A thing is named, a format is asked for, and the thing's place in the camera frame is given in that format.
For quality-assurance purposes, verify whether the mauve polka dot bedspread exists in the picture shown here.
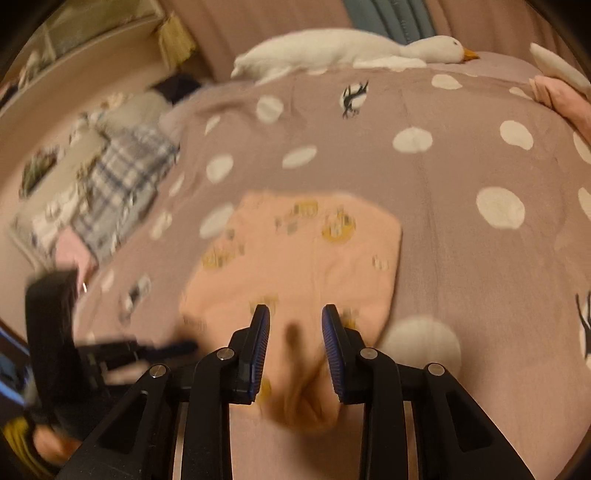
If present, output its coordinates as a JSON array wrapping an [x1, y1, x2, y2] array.
[[75, 62, 590, 479]]

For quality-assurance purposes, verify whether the wall shelf cabinet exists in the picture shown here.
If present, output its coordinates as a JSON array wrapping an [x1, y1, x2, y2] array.
[[1, 0, 164, 105]]

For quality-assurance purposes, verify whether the grey pillow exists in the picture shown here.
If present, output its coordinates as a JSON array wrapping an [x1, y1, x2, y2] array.
[[97, 89, 172, 134]]

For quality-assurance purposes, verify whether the black tracking camera left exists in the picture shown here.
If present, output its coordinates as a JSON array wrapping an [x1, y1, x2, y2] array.
[[25, 269, 110, 440]]

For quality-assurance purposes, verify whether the pink cloth on bedside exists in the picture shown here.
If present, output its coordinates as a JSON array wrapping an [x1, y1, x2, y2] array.
[[54, 227, 98, 291]]

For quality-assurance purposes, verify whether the yellow fringe tassel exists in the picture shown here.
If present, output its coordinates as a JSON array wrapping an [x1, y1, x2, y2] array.
[[157, 13, 197, 71]]

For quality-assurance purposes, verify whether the peach cartoon print shirt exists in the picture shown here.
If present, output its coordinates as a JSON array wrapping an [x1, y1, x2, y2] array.
[[178, 191, 404, 480]]

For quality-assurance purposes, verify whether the white goose plush toy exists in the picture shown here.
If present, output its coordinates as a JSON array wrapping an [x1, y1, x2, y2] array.
[[230, 28, 479, 81]]

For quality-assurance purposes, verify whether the teal curtain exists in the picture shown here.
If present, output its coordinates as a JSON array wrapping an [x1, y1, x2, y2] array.
[[342, 0, 436, 45]]

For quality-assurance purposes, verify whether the plaid grey blanket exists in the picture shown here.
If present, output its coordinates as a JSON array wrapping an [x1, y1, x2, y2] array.
[[71, 125, 177, 263]]

